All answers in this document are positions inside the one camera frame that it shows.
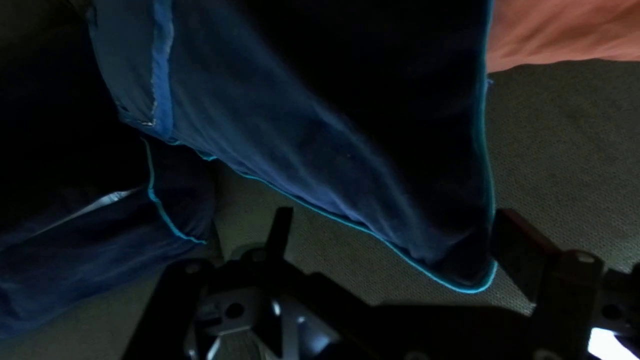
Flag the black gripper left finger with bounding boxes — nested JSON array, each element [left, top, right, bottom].
[[122, 257, 214, 360]]

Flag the orange pillow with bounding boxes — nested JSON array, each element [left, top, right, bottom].
[[486, 0, 640, 72]]

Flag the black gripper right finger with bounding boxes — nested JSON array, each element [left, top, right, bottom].
[[491, 210, 604, 360]]

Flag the grey fabric sofa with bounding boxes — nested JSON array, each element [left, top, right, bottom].
[[0, 62, 640, 360]]

